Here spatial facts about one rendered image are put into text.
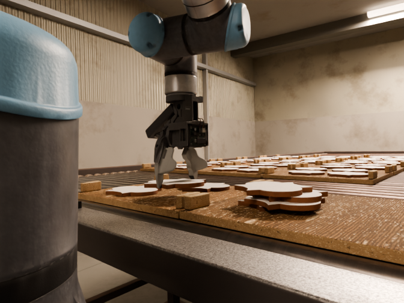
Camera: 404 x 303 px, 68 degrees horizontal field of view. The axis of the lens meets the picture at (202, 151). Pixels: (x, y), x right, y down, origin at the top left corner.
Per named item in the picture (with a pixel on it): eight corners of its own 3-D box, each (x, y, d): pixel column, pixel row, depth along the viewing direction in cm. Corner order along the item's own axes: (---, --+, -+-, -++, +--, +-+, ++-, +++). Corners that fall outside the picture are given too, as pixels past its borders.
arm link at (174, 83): (157, 77, 68) (182, 83, 75) (157, 98, 69) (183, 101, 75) (180, 72, 64) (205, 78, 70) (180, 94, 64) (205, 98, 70)
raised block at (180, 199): (181, 210, 58) (181, 195, 58) (175, 208, 59) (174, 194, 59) (201, 204, 62) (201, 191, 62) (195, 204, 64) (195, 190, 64)
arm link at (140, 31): (176, 0, 51) (201, 24, 62) (122, 12, 56) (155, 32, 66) (176, 47, 52) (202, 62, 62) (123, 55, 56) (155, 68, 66)
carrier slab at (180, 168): (188, 174, 153) (188, 165, 153) (140, 171, 181) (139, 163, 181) (229, 169, 179) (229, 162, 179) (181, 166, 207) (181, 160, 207)
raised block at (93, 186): (82, 192, 84) (82, 183, 84) (79, 192, 85) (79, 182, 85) (101, 190, 88) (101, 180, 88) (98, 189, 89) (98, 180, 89)
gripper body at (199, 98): (186, 149, 63) (185, 91, 63) (159, 149, 69) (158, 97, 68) (209, 148, 69) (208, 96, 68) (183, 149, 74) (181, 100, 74)
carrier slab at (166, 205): (177, 219, 57) (177, 210, 57) (75, 198, 84) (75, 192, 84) (268, 194, 83) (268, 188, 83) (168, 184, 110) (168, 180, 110)
